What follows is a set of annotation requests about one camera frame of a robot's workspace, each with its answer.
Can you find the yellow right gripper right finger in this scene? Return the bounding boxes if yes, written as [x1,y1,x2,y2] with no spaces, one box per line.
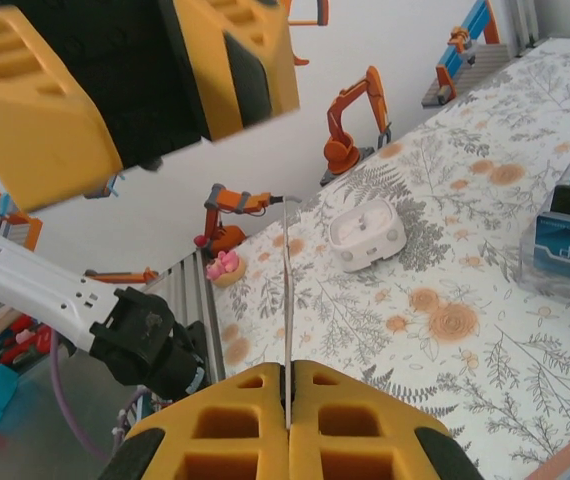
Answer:
[288,359,482,480]

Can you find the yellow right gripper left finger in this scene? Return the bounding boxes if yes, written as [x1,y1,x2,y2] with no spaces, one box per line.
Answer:
[98,362,290,480]

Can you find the clear acrylic card stand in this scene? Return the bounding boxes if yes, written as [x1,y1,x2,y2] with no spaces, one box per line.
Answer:
[517,144,570,304]

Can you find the orange grey claw machine sticker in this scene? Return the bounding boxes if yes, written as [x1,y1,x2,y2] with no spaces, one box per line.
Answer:
[284,0,331,66]

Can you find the small pink pig toy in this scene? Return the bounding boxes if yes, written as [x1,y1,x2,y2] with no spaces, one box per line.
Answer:
[206,248,247,289]

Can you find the white rounded plastic toy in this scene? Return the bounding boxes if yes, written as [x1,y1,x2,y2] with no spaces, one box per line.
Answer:
[328,199,407,274]

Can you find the short purple cable loop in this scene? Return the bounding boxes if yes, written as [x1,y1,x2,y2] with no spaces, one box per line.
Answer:
[112,388,147,441]

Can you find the orange gantry wall sticker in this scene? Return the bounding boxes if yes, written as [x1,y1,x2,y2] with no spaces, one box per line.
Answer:
[0,177,159,286]

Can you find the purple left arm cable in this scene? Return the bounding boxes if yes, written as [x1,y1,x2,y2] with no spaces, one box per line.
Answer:
[48,327,119,464]

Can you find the aluminium mounting rail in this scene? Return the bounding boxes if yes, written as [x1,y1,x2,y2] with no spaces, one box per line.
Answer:
[142,248,227,401]

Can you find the orange welding robot wall sticker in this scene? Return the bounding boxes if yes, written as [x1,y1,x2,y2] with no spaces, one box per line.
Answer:
[193,182,306,260]

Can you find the blue orange conveyor wall sticker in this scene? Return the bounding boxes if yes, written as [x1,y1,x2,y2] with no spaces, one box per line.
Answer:
[420,0,509,108]

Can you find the aluminium frame post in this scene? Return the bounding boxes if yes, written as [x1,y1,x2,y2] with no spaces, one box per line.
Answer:
[504,0,541,59]

